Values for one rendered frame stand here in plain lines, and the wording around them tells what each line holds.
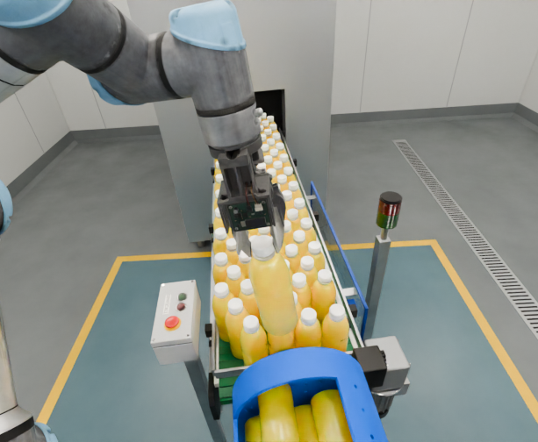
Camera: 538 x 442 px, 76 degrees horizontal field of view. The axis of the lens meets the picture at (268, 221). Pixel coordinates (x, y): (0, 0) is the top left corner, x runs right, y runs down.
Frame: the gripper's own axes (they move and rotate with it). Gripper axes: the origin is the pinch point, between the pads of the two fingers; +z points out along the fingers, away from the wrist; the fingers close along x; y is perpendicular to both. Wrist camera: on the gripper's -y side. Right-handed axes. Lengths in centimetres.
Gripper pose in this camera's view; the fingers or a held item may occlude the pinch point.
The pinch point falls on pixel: (262, 245)
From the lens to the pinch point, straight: 58.5
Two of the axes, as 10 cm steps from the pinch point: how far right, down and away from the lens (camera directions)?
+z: 1.8, 8.1, 5.6
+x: 9.8, -1.5, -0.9
